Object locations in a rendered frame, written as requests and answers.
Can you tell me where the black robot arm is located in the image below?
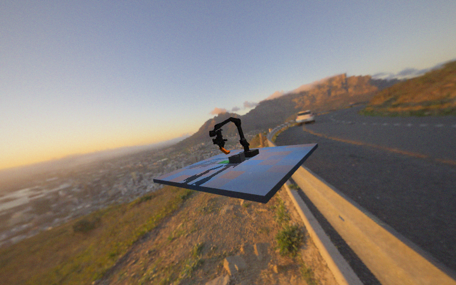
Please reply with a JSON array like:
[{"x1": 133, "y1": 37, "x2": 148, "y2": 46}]
[{"x1": 209, "y1": 117, "x2": 250, "y2": 152}]

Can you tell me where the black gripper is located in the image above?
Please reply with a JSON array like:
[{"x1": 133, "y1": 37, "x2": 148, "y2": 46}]
[{"x1": 213, "y1": 135, "x2": 227, "y2": 149}]

